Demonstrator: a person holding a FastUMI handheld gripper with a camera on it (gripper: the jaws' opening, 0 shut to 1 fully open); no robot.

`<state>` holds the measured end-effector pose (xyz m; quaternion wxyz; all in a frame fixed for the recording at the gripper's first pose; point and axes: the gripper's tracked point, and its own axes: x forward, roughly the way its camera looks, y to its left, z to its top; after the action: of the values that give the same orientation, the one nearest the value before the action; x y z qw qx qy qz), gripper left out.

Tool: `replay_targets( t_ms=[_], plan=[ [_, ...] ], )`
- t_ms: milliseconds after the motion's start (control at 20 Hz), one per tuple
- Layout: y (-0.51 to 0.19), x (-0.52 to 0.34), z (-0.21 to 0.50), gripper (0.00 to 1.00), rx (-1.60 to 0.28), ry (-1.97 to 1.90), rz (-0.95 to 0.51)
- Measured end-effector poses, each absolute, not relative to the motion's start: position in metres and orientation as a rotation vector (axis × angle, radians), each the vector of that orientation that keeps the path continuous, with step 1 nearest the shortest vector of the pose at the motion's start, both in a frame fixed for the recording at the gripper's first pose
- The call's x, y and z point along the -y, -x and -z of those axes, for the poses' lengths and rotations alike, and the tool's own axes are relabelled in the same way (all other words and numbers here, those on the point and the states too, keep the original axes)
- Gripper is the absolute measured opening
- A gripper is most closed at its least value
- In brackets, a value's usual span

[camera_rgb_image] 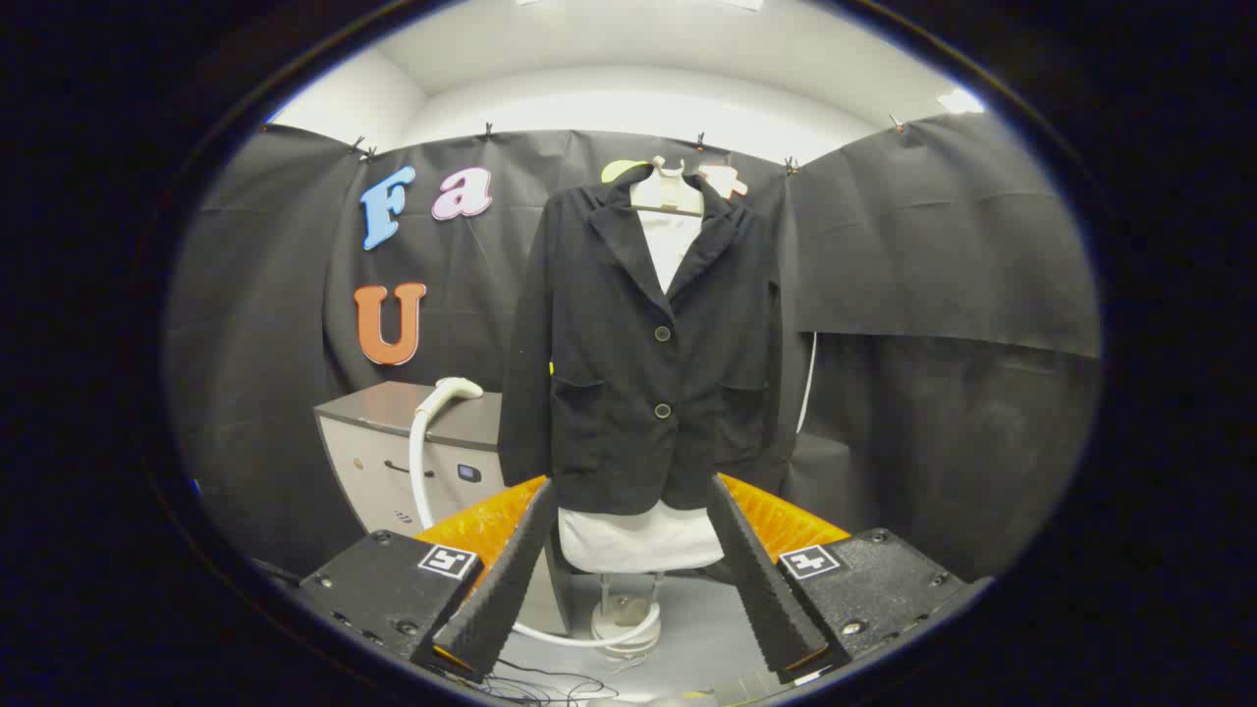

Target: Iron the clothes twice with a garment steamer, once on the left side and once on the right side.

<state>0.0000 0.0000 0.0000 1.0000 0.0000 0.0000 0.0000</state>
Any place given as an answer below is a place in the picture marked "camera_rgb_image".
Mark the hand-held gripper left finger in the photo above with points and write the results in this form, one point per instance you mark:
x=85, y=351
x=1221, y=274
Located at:
x=501, y=599

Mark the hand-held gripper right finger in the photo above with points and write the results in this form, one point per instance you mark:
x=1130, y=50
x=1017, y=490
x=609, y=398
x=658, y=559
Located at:
x=766, y=589

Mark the black button jacket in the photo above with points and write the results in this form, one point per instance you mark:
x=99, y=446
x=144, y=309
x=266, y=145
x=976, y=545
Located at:
x=609, y=393

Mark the white mannequin torso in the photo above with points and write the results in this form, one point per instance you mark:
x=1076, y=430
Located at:
x=638, y=540

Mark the grey cabinet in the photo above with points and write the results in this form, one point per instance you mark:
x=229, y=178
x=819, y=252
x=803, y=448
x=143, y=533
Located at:
x=373, y=462

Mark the black backdrop cloth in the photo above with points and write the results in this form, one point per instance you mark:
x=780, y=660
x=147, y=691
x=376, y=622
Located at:
x=884, y=295

